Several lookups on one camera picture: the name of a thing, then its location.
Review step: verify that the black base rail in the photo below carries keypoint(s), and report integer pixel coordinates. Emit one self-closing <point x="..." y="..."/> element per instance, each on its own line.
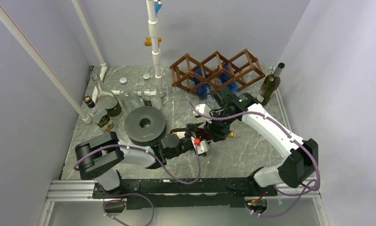
<point x="161" y="193"/>

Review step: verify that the tall clear glass bottle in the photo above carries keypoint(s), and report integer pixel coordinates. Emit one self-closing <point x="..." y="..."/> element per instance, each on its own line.
<point x="107" y="98"/>

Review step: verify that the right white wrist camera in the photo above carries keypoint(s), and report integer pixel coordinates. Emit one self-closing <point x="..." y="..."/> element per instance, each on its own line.
<point x="203" y="109"/>

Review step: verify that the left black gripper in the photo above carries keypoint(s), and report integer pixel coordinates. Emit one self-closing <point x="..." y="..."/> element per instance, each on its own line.
<point x="192" y="126"/>

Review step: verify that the dark green wine bottle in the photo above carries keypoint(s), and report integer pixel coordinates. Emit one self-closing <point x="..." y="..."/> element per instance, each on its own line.
<point x="270" y="84"/>

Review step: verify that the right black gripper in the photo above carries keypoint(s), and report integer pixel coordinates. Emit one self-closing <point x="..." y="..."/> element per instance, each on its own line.
<point x="217" y="133"/>

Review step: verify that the brown wooden wine rack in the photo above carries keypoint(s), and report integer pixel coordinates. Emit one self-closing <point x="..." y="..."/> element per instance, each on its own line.
<point x="245" y="71"/>

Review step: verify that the blue square bottle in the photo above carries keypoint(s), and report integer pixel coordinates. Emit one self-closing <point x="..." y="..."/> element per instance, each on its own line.
<point x="204" y="92"/>
<point x="225" y="78"/>

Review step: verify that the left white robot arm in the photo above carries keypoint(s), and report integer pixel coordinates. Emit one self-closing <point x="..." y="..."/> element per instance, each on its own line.
<point x="150" y="148"/>

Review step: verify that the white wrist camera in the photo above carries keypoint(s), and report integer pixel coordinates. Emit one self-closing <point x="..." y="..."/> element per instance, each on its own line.
<point x="201" y="146"/>
<point x="203" y="109"/>

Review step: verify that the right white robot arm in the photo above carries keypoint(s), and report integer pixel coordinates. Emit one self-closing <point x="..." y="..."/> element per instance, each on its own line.
<point x="300" y="157"/>

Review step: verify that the black round spool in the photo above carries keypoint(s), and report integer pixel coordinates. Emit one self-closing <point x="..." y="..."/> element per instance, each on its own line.
<point x="145" y="126"/>

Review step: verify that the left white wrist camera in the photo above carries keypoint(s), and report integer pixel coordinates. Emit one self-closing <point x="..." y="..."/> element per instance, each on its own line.
<point x="201" y="146"/>

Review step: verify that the short clear glass bottle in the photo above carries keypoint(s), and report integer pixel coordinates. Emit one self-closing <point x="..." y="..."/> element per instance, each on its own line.
<point x="150" y="93"/>

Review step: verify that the gold capped dark bottle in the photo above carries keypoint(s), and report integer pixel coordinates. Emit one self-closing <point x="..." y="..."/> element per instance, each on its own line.
<point x="200" y="132"/>

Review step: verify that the clear bottle silver cap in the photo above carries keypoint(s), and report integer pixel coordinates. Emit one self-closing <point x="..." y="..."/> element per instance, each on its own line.
<point x="129" y="98"/>

